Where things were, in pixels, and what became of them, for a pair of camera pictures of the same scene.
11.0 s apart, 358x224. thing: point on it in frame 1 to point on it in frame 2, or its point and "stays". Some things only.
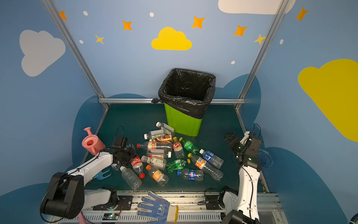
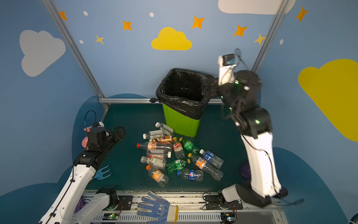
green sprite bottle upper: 189,145 stays
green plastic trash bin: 182,123 stays
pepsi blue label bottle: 196,175 stays
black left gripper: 126,155 to 112,136
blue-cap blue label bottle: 212,159 stays
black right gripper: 233,143 to 214,87
